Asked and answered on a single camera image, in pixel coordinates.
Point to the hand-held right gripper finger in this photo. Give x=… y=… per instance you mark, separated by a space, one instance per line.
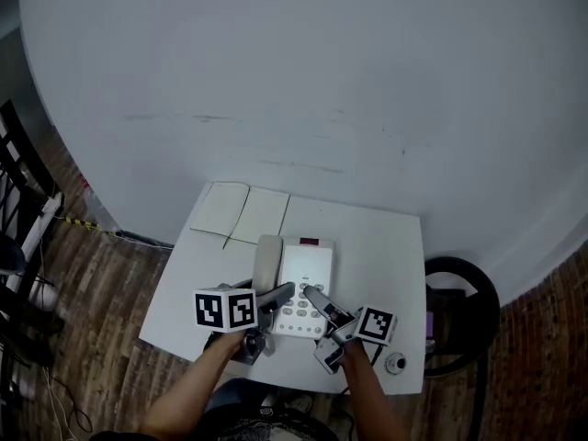
x=321 y=303

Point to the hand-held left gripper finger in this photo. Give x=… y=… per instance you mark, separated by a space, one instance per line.
x=278 y=297

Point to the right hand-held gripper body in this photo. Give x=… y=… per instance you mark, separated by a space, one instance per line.
x=376 y=326

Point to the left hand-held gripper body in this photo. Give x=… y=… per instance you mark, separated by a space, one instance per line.
x=225 y=310

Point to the white desk telephone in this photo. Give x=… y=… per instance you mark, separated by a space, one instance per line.
x=305 y=260

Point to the person's right forearm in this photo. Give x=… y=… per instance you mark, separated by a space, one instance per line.
x=372 y=393

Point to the person's left forearm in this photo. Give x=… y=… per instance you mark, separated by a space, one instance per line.
x=188 y=393

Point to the white square table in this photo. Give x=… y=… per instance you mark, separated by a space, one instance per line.
x=367 y=255

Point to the small purple object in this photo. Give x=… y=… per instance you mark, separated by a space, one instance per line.
x=430 y=325

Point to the open white notebook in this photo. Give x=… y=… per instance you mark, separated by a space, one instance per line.
x=220 y=209

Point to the person's white shoe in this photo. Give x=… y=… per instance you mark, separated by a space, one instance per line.
x=301 y=403

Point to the black round stool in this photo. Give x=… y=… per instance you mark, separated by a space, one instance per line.
x=482 y=287

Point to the person's dark clothing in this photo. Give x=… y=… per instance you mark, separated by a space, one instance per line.
x=257 y=425

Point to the yellow black striped tape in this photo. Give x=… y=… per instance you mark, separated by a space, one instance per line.
x=82 y=223

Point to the black metal rack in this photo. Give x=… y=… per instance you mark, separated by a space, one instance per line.
x=18 y=177

